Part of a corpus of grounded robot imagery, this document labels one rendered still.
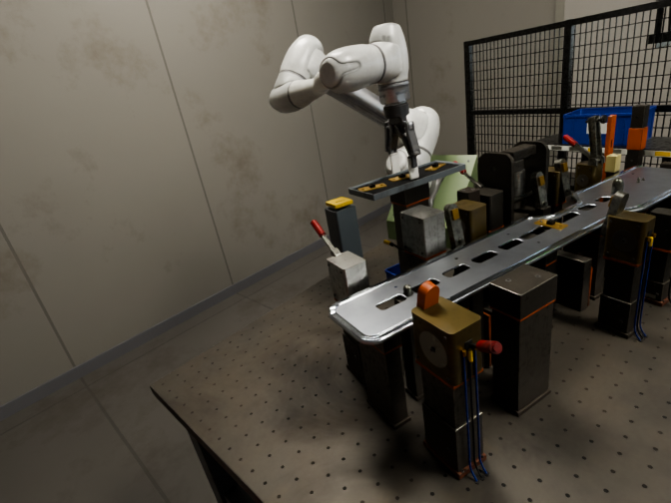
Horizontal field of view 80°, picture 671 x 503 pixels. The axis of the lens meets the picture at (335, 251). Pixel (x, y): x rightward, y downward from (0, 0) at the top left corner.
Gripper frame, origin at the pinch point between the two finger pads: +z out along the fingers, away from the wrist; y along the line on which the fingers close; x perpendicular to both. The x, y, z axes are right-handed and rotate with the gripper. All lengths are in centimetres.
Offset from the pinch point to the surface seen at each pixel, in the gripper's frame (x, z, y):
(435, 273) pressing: -15.8, 18.2, 35.0
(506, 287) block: -12, 16, 54
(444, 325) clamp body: -32, 12, 61
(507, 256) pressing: 3.0, 18.9, 39.4
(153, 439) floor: -120, 114, -71
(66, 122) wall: -114, -38, -174
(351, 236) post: -25.5, 12.1, 8.5
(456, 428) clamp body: -33, 35, 63
